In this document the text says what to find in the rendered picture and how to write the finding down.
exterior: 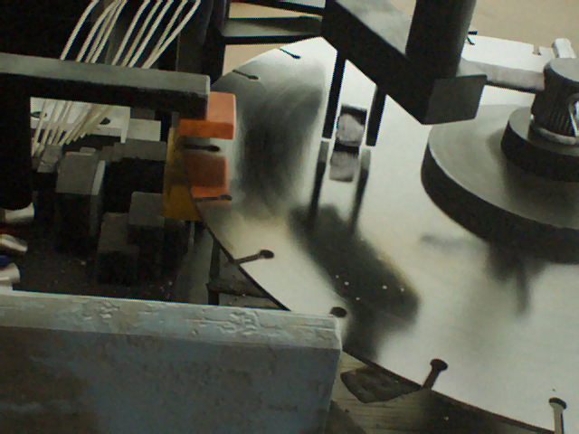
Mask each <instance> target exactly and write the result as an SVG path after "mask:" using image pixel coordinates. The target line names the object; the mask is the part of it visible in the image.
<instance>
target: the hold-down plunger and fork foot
mask: <svg viewBox="0 0 579 434"><path fill-rule="evenodd" d="M476 1H477V0H415V4H414V9H413V16H412V19H411V18H409V17H408V15H406V14H405V13H403V12H402V11H401V10H399V9H398V8H397V7H395V6H394V5H392V4H391V3H389V2H388V1H387V0H326V1H325V6H324V13H323V18H322V24H321V29H320V37H321V38H322V39H323V40H325V41H326V42H327V43H328V44H329V46H330V47H332V48H333V49H334V50H335V51H336V52H337V53H336V58H335V63H334V68H333V73H332V78H331V84H330V90H329V94H328V100H327V109H326V114H325V119H324V125H323V130H322V138H325V139H332V136H333V132H334V127H335V121H336V116H337V107H338V102H339V98H340V92H341V88H342V82H343V77H344V72H345V67H346V61H348V62H350V63H351V64H352V65H354V66H355V67H356V68H357V69H358V70H359V71H361V72H362V73H363V74H364V75H365V76H366V77H367V78H368V79H369V80H370V81H372V82H373V83H374V84H375V90H374V95H373V98H372V103H371V108H370V112H369V116H368V120H367V128H366V138H365V145H366V146H371V147H375V146H376V143H377V139H378V134H379V130H380V126H381V121H382V116H383V113H384V105H385V101H386V96H387V97H389V98H390V99H392V100H393V101H394V102H395V103H397V104H398V105H399V106H400V107H401V108H402V109H404V110H405V111H406V112H407V113H408V114H409V115H410V116H412V117H413V118H414V119H415V120H416V121H417V122H419V123H420V124H421V125H423V126H427V125H435V124H442V123H450V122H457V121H464V120H473V119H475V118H476V116H477V114H478V110H479V104H480V102H481V98H482V93H483V90H484V87H485V84H486V80H487V74H486V73H485V72H483V71H482V70H480V69H479V68H477V67H476V66H475V65H473V64H472V63H471V62H469V61H468V60H466V59H465V58H464V56H462V54H463V51H464V47H465V43H466V40H467V37H468V33H469V29H470V22H471V18H472V16H473V12H474V8H475V4H476Z"/></svg>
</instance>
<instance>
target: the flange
mask: <svg viewBox="0 0 579 434"><path fill-rule="evenodd" d="M531 108H532V107H526V106H518V105H506V104H487V105H479V110H478V114H477V116H476V118H475V119H473V120H464V121H457V122H450V123H442V124H435V125H432V129H430V131H429V134H428V137H427V141H426V145H425V148H424V153H423V159H424V164H425V167H426V169H427V173H428V175H429V176H430V178H431V179H432V181H433V182H435V183H436V185H437V186H438V187H439V188H440V189H441V190H442V191H443V192H444V193H445V194H446V195H447V196H448V197H449V198H450V199H452V200H453V201H454V202H455V203H456V204H458V205H459V206H460V207H462V208H463V209H465V210H466V211H468V212H471V213H473V215H474V216H476V217H478V218H480V219H481V220H483V221H484V222H487V223H489V224H491V225H494V226H496V227H498V228H500V229H502V230H505V231H509V232H512V233H515V234H516V235H519V236H522V237H526V238H529V239H531V240H536V241H542V242H546V243H550V244H555V245H559V246H566V247H573V248H579V147H578V146H569V145H563V144H558V143H555V142H552V141H549V140H547V138H545V137H542V136H540V135H539V134H537V132H535V131H534V130H533V128H532V127H531V126H530V123H528V121H529V120H530V118H531V114H532V113H531Z"/></svg>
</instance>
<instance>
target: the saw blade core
mask: <svg viewBox="0 0 579 434"><path fill-rule="evenodd" d="M467 39H468V41H469V43H470V45H468V44H467V41H466V43H465V47H464V51H463V54H462V56H464V58H465V59H466V60H468V61H469V60H474V61H483V62H487V63H494V64H499V65H504V66H509V67H514V68H519V69H526V70H531V71H540V72H543V69H544V65H545V64H546V63H547V62H548V61H551V60H553V56H552V53H551V49H548V48H544V47H540V46H538V49H537V55H534V45H531V44H526V43H522V42H511V41H505V40H500V39H494V38H487V37H479V36H472V35H468V38H467ZM336 53H337V52H336V51H335V50H334V49H333V48H332V47H330V46H329V44H328V43H327V42H326V41H325V40H323V39H322V38H321V37H320V38H315V39H310V40H306V41H301V42H295V43H291V44H290V45H288V46H284V47H281V48H280V50H277V49H276V50H273V51H270V52H265V53H264V54H261V55H259V56H256V57H254V58H252V59H250V60H248V61H246V62H244V63H242V64H241V65H239V66H237V67H235V68H234V69H233V71H229V72H227V73H225V74H224V75H223V76H222V77H221V78H219V79H218V80H217V81H216V82H215V83H214V85H213V86H212V87H211V88H210V91H209V92H218V93H228V94H233V95H234V96H235V116H236V128H235V136H234V139H233V140H226V139H216V138H207V137H189V136H185V138H187V139H189V140H191V141H192V143H193V144H192V145H191V146H189V147H184V151H183V162H184V172H185V180H186V184H187V188H188V191H189V193H190V196H191V199H192V201H193V203H195V209H196V210H197V214H198V215H199V217H200V219H201V221H202V223H203V224H204V227H205V228H206V229H207V231H208V232H209V234H210V235H211V237H212V238H213V240H214V241H215V243H216V244H217V245H218V247H219V248H220V249H221V251H223V252H224V253H225V255H226V256H227V257H228V258H229V259H230V261H231V263H232V264H233V265H238V264H241V265H239V269H238V270H239V271H240V272H241V273H242V274H243V275H244V276H245V277H246V278H247V279H248V280H249V281H250V282H251V283H252V284H253V285H254V286H255V287H256V288H257V289H258V290H259V291H260V292H261V293H262V294H264V295H265V296H266V297H268V298H269V299H270V300H272V301H273V302H274V303H275V304H276V305H278V307H279V308H280V309H282V310H283V311H287V312H299V313H312V314H324V315H330V314H331V313H333V312H338V313H341V314H343V315H344V317H337V321H338V327H339V333H340V340H341V345H342V352H344V353H346V354H348V355H350V356H353V357H354V358H356V359H357V360H359V361H361V362H362V363H365V364H367V365H369V366H371V367H372V368H374V369H376V370H377V371H379V372H381V373H384V374H386V375H388V376H391V377H393V378H395V379H396V380H398V381H400V382H403V383H406V385H408V386H410V387H412V388H414V389H416V390H418V391H420V390H421V388H422V387H423V385H424V382H425V380H426V378H427V377H429V375H430V373H431V371H432V366H431V364H435V363H437V364H439V365H441V366H443V367H444V368H445V370H444V371H440V373H439V375H438V377H437V378H436V380H435V383H434V385H433V386H432V388H431V391H430V394H429V395H431V396H433V397H435V398H438V399H440V400H443V401H447V402H448V403H451V404H453V405H456V406H458V407H462V408H464V409H467V410H471V411H474V412H477V414H479V415H481V416H484V417H487V418H490V419H493V420H498V421H501V422H504V423H507V424H510V425H513V426H517V427H520V428H523V429H529V430H533V431H536V432H539V433H543V434H554V432H555V416H554V408H553V407H550V406H549V404H548V403H549V402H550V403H556V404H559V405H560V406H562V407H563V408H564V410H563V412H562V414H561V428H562V434H579V248H573V247H566V246H559V245H555V244H550V243H546V242H542V241H536V240H531V239H529V238H526V237H522V236H519V235H516V234H515V233H512V232H509V231H505V230H502V229H500V228H498V227H496V226H494V225H491V224H489V223H487V222H484V221H483V220H481V219H480V218H478V217H476V216H474V215H473V213H471V212H468V211H466V210H465V209H463V208H462V207H460V206H459V205H458V204H456V203H455V202H454V201H453V200H452V199H450V198H449V197H448V196H447V195H446V194H445V193H444V192H443V191H442V190H441V189H440V188H439V187H438V186H437V185H436V183H435V182H433V181H432V179H431V178H430V176H429V175H428V173H427V169H426V167H425V164H424V159H423V153H424V148H425V145H426V141H427V137H428V134H429V131H430V129H432V125H427V126H423V125H421V124H420V123H419V122H417V121H416V120H415V119H414V118H413V117H412V116H410V115H409V114H408V113H407V112H406V111H405V110H404V109H402V108H401V107H400V106H399V105H398V104H397V103H395V102H394V101H393V100H392V99H390V98H389V97H387V96H386V101H385V105H384V113H383V116H382V121H381V126H380V130H379V134H378V139H377V143H376V146H375V147H371V146H366V145H365V138H366V128H365V133H364V137H363V142H362V145H361V147H351V146H342V145H340V144H337V143H335V133H336V132H337V130H336V125H337V116H339V111H340V107H341V102H354V103H358V104H362V105H365V106H368V111H367V118H366V127H367V120H368V116H369V112H370V108H371V103H372V98H373V95H374V90H375V84H374V83H373V82H372V81H370V80H369V79H368V78H367V77H366V76H365V75H364V74H363V73H362V72H361V71H359V70H358V69H357V68H356V67H355V66H354V65H352V64H351V63H350V62H348V61H346V67H345V72H344V77H343V82H342V88H341V92H340V98H339V102H338V107H337V116H336V121H335V127H334V132H333V136H332V139H325V138H322V130H323V125H324V119H325V114H326V109H327V100H328V94H329V90H330V84H331V78H332V73H333V68H334V63H335V58H336ZM208 150H214V151H217V152H210V151H208ZM220 199H228V200H230V202H222V201H218V200H220ZM261 254H268V255H271V256H272V258H270V259H265V258H259V259H258V256H259V255H261ZM254 259H257V260H254ZM251 260H253V261H251ZM248 261H249V262H248ZM244 262H247V263H244ZM242 263H243V264H242Z"/></svg>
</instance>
